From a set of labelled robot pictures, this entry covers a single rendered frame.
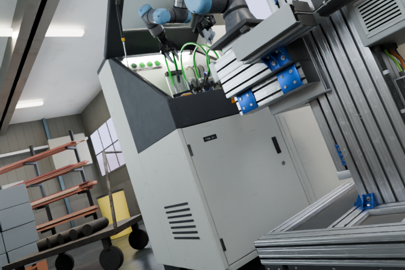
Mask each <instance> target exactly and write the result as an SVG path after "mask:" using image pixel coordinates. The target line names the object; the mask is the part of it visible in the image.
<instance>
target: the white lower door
mask: <svg viewBox="0 0 405 270"><path fill-rule="evenodd" d="M181 130H182V132H183V136H184V139H185V141H186V145H187V147H188V150H189V153H190V156H191V159H192V162H193V165H194V167H195V170H196V174H197V176H198V179H199V182H200V185H201V188H202V191H203V194H204V196H205V199H206V202H207V205H208V208H209V211H210V214H211V216H212V219H213V223H214V225H215V228H216V231H217V234H218V237H219V240H220V243H221V245H222V249H223V251H224V254H225V258H226V259H227V263H228V265H231V264H232V263H234V262H236V261H237V260H239V259H241V258H242V257H244V256H246V255H247V254H249V253H251V252H252V251H254V250H256V248H255V245H254V241H256V240H257V239H259V238H260V237H262V236H264V235H265V234H266V233H268V232H270V231H271V230H273V229H274V228H276V227H278V226H279V225H280V224H282V223H284V222H285V221H287V220H288V219H290V218H291V217H293V216H295V215H296V214H297V213H299V212H300V211H302V210H304V209H305V208H307V207H308V206H309V202H308V200H307V198H306V195H305V193H304V190H303V187H302V185H301V182H300V179H299V178H298V175H297V172H296V170H295V167H294V164H293V162H292V159H291V157H290V155H289V152H288V150H287V147H286V144H285V142H284V139H283V136H282V135H281V132H280V129H279V127H278V124H277V121H276V119H275V116H274V115H272V114H271V112H270V110H269V107H268V106H267V107H265V108H263V109H261V110H259V111H257V112H255V113H252V114H248V115H244V116H241V115H240V114H236V115H232V116H228V117H225V118H220V119H216V120H214V121H209V122H205V123H201V124H198V125H193V126H190V127H186V128H182V129H181Z"/></svg>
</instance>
